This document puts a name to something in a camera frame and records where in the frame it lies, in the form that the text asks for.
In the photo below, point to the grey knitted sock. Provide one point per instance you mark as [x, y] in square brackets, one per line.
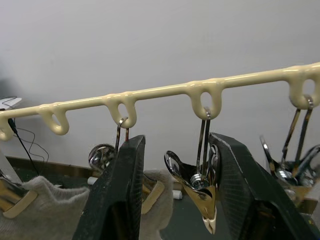
[50, 212]
[166, 200]

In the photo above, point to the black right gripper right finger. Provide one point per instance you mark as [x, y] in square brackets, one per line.
[240, 200]

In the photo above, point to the white keyboard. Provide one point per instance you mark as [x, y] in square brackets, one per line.
[10, 102]

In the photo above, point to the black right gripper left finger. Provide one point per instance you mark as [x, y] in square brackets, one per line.
[120, 190]

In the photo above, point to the small white roll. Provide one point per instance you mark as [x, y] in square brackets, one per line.
[91, 181]
[178, 195]

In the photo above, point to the cream clip hanger bar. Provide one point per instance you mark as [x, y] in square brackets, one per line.
[162, 90]

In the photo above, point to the chrome clip with cream tips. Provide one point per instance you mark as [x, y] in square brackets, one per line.
[20, 205]
[287, 172]
[200, 193]
[100, 157]

